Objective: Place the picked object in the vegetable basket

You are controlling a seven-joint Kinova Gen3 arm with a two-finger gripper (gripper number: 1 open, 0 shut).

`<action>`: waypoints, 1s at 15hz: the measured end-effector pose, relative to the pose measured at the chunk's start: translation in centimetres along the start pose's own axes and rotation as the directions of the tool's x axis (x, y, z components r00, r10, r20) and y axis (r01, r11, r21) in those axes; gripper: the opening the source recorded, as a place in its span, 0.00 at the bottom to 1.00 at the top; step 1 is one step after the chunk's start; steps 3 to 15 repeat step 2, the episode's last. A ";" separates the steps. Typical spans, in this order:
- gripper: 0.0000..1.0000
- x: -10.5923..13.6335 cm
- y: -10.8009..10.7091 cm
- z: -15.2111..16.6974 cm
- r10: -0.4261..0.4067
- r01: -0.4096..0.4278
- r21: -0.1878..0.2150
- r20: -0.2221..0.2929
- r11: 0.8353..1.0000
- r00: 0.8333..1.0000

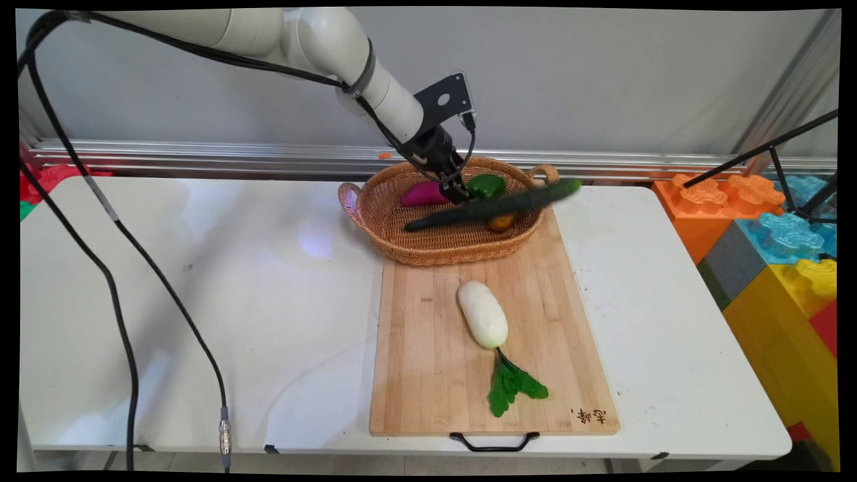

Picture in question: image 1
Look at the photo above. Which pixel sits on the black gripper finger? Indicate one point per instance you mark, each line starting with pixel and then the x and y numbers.
pixel 463 175
pixel 452 189

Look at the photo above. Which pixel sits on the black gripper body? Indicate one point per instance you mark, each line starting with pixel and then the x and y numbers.
pixel 432 152

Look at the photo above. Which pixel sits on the long dark green cucumber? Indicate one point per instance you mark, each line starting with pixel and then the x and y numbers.
pixel 495 204

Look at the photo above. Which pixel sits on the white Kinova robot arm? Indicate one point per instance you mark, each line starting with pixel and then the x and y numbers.
pixel 301 37

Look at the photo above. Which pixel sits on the green bell pepper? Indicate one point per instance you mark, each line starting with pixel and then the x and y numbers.
pixel 487 185

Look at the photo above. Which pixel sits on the purple eggplant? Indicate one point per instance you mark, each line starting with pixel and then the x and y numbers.
pixel 423 195

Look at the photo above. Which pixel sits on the woven wicker basket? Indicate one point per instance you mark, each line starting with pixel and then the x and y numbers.
pixel 435 244

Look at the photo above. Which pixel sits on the small orange fruit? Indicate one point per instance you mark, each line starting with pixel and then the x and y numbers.
pixel 501 222

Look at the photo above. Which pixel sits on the white radish with green leaves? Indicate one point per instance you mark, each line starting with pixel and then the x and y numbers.
pixel 483 314

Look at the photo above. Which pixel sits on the orange foam block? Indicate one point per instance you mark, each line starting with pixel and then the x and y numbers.
pixel 696 207

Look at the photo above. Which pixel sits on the grey foam block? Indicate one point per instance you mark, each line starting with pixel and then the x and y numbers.
pixel 733 264

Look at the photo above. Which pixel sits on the black tripod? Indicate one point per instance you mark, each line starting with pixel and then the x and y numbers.
pixel 783 144

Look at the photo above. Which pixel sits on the blue foam block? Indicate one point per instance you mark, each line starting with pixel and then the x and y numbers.
pixel 790 231

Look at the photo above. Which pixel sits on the red foam block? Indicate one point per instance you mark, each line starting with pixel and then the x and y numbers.
pixel 53 177
pixel 827 328

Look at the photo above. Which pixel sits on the green foam block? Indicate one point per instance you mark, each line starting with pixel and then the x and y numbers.
pixel 25 210

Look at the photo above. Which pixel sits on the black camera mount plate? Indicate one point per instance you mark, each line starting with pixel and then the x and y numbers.
pixel 445 97

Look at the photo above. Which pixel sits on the aluminium rail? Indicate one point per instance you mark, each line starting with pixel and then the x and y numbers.
pixel 201 154

